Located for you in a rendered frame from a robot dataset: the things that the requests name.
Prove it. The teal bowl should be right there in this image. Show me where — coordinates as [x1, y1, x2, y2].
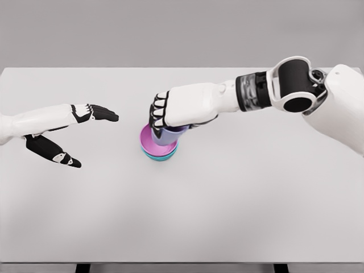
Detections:
[141, 142, 179, 163]

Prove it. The pink bowl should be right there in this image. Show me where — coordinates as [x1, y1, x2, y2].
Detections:
[139, 122, 179, 157]

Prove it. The lavender cup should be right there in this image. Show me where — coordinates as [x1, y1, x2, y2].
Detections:
[151, 125, 190, 147]

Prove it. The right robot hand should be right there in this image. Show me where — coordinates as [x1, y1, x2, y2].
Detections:
[149, 82, 225, 139]

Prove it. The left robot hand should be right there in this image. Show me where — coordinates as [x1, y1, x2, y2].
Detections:
[10, 104, 120, 169]

